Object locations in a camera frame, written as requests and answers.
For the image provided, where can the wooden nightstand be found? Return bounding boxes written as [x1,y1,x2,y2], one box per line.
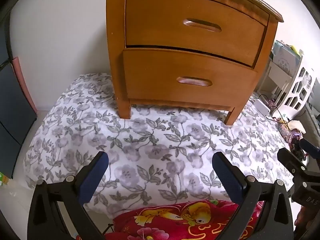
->
[106,0,283,125]

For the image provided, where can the black cable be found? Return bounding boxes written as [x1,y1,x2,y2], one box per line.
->
[257,93,292,131]

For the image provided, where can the wooden drawer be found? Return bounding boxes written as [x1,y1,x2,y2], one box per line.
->
[125,0,265,66]
[123,49,257,107]

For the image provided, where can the white power adapter box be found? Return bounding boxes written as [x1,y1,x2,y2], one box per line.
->
[253,99,270,116]

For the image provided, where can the pile of small trinkets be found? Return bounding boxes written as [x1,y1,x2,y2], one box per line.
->
[272,118,306,144]

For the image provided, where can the red floral blanket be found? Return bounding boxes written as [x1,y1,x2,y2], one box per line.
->
[104,199,264,240]

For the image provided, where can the white cutout storage rack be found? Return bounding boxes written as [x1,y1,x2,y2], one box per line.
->
[256,40,316,116]

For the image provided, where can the grey floral bedding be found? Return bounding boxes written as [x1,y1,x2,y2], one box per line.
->
[23,74,293,218]

